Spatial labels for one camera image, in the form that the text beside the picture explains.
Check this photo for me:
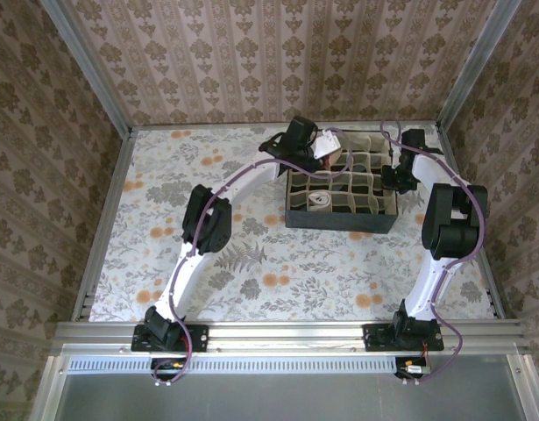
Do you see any white sock with black stripes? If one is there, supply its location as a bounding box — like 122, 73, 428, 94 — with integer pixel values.
307, 190, 337, 212

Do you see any dark fabric divided organizer box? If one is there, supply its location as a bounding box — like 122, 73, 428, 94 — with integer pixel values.
284, 130, 401, 233

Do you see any floral patterned tablecloth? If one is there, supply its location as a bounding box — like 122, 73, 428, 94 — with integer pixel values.
88, 125, 498, 324

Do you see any grey metal panel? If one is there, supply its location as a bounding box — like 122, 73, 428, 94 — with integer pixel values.
32, 354, 537, 421

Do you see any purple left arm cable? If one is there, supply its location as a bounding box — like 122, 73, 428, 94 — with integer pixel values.
152, 126, 356, 387

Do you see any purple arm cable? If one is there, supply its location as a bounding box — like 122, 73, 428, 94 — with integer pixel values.
380, 120, 489, 387
152, 126, 356, 387

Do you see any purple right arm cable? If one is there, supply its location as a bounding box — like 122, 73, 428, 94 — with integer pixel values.
380, 120, 489, 387

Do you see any aluminium right corner post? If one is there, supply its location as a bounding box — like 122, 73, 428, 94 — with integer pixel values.
437, 0, 522, 132

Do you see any aluminium corner post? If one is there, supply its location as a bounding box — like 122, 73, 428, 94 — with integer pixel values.
40, 0, 134, 137
437, 0, 522, 132

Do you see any aluminium right side rail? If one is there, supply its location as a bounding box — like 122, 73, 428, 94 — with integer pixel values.
435, 126, 507, 319

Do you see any aluminium rail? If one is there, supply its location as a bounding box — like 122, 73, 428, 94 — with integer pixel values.
53, 319, 527, 357
435, 126, 507, 319
71, 126, 137, 324

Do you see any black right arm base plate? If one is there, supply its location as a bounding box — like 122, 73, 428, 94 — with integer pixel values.
363, 323, 445, 353

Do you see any aluminium front rail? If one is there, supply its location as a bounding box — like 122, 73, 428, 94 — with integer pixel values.
53, 319, 527, 357

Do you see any aluminium left side rail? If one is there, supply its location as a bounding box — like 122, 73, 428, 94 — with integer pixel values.
71, 126, 137, 324

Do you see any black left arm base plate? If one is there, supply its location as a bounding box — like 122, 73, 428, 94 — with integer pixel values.
131, 324, 209, 353

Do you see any aluminium left corner post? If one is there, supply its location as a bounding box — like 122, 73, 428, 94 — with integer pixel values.
40, 0, 134, 137

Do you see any perforated grey cable duct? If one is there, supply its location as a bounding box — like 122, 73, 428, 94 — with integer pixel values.
67, 357, 511, 375

